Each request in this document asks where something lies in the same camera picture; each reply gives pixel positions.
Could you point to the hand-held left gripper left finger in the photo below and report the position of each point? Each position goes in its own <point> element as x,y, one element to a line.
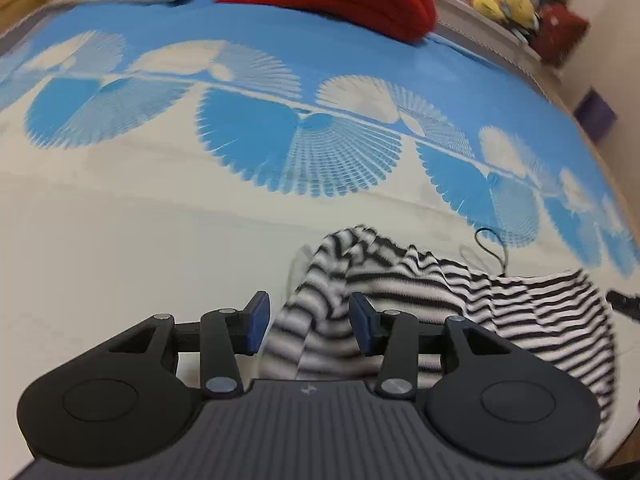
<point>256,322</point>

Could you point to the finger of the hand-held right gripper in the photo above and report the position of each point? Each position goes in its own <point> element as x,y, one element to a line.
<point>625,305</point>

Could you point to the yellow round plush toy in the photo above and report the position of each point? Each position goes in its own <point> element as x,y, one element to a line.
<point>520,7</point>

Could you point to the striped hooded top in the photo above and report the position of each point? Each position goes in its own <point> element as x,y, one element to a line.
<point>425,295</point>

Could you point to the dark red bag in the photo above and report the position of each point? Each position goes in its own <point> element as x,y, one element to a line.
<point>560,32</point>

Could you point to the blue and white bed sheet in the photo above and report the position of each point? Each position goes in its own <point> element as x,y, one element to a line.
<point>150,200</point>

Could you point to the window sill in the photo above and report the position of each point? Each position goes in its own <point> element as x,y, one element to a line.
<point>480,25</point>

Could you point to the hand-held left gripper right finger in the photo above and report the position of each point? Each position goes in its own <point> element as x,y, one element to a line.
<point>364,325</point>

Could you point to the purple box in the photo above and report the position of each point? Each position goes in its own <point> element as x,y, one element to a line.
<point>595,110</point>

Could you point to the wooden headboard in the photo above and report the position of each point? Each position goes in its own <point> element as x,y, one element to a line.
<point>20,2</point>

